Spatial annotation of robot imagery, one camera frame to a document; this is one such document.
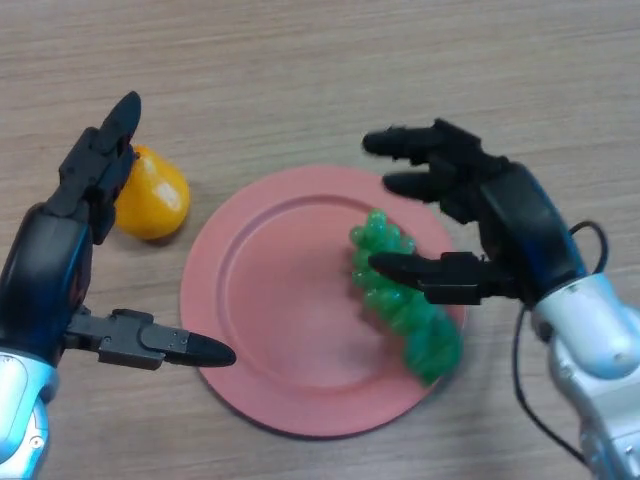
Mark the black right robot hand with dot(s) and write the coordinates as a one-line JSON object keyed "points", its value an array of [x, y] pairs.
{"points": [[520, 215]]}

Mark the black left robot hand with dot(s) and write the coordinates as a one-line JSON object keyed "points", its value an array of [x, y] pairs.
{"points": [[40, 270]]}

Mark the green grape bunch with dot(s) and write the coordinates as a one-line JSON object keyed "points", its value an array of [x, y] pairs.
{"points": [[420, 330]]}

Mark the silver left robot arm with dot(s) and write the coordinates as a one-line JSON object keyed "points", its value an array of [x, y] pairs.
{"points": [[17, 410]]}

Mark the pink round plate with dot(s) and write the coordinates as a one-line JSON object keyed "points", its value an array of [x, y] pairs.
{"points": [[290, 310]]}

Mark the yellow pear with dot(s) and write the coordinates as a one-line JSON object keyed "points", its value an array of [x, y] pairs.
{"points": [[155, 200]]}

